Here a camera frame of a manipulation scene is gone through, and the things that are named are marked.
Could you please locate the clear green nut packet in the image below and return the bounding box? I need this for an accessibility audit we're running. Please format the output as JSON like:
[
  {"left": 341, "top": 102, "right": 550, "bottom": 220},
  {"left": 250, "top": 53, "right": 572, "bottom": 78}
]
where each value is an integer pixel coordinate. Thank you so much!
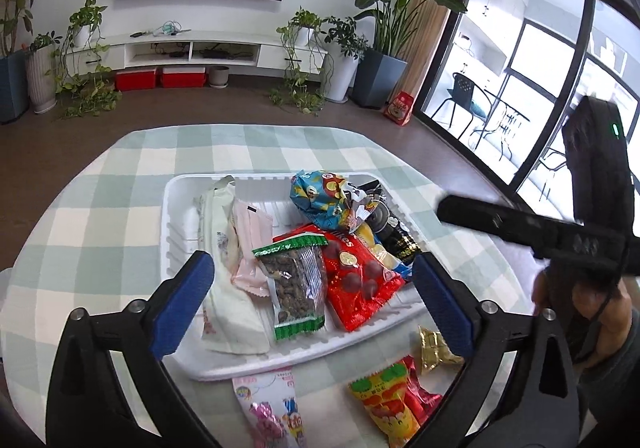
[{"left": 253, "top": 234, "right": 328, "bottom": 341}]

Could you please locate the plant in white tall pot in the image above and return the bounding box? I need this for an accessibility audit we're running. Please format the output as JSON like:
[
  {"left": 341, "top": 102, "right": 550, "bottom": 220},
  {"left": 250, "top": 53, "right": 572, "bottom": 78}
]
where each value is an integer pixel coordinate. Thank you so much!
[{"left": 320, "top": 16, "right": 369, "bottom": 104}]

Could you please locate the red storage box right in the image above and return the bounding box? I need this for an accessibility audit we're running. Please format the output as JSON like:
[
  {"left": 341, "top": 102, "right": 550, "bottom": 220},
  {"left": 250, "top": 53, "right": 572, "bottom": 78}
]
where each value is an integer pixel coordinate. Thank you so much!
[{"left": 160, "top": 67, "right": 206, "bottom": 88}]

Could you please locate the small grey pot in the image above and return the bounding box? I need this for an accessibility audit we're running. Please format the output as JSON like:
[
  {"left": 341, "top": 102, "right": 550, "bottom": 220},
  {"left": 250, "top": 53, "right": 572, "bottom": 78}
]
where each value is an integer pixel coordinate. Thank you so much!
[{"left": 208, "top": 64, "right": 230, "bottom": 90}]

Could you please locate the person's right hand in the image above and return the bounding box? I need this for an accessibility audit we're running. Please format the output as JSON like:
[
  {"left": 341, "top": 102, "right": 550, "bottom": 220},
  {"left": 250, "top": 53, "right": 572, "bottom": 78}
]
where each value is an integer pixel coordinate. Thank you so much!
[{"left": 530, "top": 269, "right": 636, "bottom": 369}]

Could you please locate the red storage box left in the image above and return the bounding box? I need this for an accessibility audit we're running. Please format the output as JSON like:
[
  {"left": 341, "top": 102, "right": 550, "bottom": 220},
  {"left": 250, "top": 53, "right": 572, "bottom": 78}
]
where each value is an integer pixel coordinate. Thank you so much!
[{"left": 115, "top": 68, "right": 157, "bottom": 92}]

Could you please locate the large red snack bag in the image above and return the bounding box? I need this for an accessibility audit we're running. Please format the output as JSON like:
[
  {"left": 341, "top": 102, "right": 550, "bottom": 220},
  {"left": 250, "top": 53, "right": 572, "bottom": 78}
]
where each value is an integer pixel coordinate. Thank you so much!
[{"left": 273, "top": 224, "right": 405, "bottom": 332}]

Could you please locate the black balcony chair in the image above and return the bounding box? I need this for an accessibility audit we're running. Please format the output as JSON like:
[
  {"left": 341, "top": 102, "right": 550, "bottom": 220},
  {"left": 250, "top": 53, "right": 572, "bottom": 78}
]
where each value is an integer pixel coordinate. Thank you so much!
[{"left": 432, "top": 72, "right": 492, "bottom": 138}]

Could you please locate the pink cartoon snack packet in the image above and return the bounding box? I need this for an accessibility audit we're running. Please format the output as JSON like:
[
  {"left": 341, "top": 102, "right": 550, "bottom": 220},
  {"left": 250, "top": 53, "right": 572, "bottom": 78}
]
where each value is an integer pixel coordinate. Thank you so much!
[{"left": 232, "top": 368, "right": 307, "bottom": 448}]

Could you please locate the black chocolate snack packet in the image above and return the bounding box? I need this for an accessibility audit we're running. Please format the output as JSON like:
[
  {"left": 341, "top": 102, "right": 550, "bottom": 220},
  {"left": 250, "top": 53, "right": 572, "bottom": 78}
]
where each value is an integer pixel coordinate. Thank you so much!
[{"left": 358, "top": 180, "right": 422, "bottom": 266}]

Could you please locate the trailing pothos plant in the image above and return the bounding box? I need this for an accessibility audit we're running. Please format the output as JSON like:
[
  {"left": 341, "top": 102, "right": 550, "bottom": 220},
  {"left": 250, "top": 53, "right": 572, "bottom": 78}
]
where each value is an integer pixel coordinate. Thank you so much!
[
  {"left": 52, "top": 0, "right": 122, "bottom": 119},
  {"left": 269, "top": 7, "right": 324, "bottom": 116}
]

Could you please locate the pale pink snack packet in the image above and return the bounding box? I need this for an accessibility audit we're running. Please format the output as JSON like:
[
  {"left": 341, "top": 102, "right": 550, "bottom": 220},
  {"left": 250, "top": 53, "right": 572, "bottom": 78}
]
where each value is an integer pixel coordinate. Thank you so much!
[{"left": 231, "top": 199, "right": 273, "bottom": 298}]

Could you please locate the red bag on floor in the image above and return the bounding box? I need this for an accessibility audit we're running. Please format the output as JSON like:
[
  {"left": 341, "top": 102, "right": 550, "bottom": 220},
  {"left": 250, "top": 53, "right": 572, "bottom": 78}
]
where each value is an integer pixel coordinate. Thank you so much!
[{"left": 383, "top": 92, "right": 414, "bottom": 126}]

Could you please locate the tall banana plant blue pot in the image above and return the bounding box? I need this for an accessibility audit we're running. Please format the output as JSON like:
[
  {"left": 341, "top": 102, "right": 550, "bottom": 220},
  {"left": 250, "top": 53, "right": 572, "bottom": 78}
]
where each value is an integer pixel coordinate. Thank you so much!
[{"left": 352, "top": 0, "right": 466, "bottom": 110}]

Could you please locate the plant in white ribbed pot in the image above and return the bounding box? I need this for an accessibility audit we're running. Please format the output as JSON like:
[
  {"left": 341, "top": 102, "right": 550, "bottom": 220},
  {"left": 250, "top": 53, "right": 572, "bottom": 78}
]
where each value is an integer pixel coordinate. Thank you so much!
[{"left": 26, "top": 31, "right": 61, "bottom": 114}]

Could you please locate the small red candy packet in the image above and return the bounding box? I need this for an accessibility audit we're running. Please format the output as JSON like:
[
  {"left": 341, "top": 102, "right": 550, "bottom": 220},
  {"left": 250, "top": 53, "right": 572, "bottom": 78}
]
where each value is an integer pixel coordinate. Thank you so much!
[{"left": 400, "top": 355, "right": 442, "bottom": 425}]

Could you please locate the white TV cabinet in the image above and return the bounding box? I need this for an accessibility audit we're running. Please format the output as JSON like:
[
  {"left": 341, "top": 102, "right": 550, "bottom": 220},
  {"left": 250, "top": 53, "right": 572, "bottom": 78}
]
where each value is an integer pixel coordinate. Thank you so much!
[{"left": 64, "top": 30, "right": 329, "bottom": 77}]

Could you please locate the trailing pothos plant right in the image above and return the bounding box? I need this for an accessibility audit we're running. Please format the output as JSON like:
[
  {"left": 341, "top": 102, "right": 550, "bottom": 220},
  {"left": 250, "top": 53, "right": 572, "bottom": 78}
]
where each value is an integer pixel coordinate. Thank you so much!
[{"left": 269, "top": 7, "right": 324, "bottom": 116}]

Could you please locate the blue yellow chips bag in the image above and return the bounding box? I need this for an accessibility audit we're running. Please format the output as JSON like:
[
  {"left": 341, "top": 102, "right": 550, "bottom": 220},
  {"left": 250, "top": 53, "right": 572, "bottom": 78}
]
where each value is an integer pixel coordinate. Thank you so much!
[{"left": 355, "top": 223, "right": 412, "bottom": 283}]

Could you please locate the orange snack packet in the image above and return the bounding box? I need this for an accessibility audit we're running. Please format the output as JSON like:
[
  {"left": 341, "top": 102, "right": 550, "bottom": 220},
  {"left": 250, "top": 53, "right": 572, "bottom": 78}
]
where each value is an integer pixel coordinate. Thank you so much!
[{"left": 348, "top": 361, "right": 420, "bottom": 447}]

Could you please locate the tall plant blue pot left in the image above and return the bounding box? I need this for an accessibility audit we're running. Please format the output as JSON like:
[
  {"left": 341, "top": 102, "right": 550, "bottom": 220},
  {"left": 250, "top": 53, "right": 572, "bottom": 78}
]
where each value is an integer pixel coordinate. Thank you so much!
[{"left": 1, "top": 0, "right": 34, "bottom": 125}]

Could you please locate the white plastic tray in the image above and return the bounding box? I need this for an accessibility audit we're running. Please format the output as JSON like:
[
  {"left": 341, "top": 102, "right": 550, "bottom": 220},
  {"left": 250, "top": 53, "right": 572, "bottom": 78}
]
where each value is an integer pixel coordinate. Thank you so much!
[{"left": 160, "top": 173, "right": 426, "bottom": 381}]

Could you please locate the beige curtain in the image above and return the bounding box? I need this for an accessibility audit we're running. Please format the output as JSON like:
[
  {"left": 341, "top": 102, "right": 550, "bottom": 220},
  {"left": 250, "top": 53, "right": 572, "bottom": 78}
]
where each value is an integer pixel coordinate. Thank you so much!
[{"left": 397, "top": 0, "right": 474, "bottom": 102}]

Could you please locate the red storage box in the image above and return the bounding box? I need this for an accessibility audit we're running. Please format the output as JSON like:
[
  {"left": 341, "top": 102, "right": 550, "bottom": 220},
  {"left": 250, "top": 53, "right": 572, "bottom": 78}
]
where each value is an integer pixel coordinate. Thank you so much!
[
  {"left": 160, "top": 67, "right": 206, "bottom": 88},
  {"left": 115, "top": 68, "right": 157, "bottom": 92}
]

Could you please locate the gold foil snack packet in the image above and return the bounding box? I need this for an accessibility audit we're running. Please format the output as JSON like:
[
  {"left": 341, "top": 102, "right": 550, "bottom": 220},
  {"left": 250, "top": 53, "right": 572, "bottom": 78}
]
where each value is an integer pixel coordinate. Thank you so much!
[{"left": 419, "top": 326, "right": 464, "bottom": 373}]

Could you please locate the white pale snack bag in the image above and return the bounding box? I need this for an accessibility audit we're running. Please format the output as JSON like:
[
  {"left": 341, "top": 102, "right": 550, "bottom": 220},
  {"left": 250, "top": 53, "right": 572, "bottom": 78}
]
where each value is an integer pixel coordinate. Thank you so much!
[{"left": 195, "top": 176, "right": 270, "bottom": 355}]

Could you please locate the trailing pothos plant left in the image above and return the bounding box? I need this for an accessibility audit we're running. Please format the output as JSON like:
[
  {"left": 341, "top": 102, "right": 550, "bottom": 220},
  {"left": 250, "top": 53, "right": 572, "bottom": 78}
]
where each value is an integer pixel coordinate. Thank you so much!
[{"left": 52, "top": 0, "right": 122, "bottom": 119}]

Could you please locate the blue Tuc cracker packet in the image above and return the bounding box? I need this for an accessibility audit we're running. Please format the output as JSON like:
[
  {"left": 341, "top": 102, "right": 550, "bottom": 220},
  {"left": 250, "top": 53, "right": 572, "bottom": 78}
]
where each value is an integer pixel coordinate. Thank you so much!
[{"left": 290, "top": 171, "right": 378, "bottom": 234}]

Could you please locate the balcony glass table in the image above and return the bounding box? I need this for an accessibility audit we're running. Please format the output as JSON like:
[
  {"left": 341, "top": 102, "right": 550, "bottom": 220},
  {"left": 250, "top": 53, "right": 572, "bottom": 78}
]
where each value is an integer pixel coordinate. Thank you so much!
[{"left": 474, "top": 90, "right": 530, "bottom": 162}]

